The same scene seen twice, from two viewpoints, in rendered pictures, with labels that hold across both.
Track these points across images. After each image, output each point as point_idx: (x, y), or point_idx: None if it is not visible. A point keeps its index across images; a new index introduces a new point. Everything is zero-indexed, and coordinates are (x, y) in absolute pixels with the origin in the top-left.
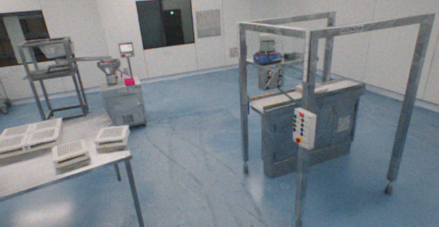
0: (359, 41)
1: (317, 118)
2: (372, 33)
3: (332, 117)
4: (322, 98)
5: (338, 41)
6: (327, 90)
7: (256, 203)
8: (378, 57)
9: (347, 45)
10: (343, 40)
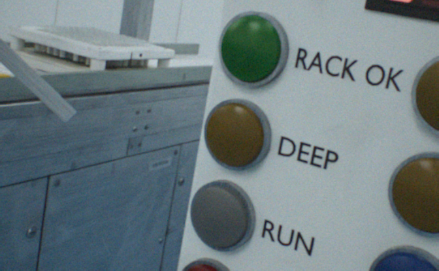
0: (156, 1)
1: (115, 203)
2: None
3: (169, 200)
4: (152, 98)
5: None
6: (169, 65)
7: None
8: (205, 47)
9: (122, 10)
10: None
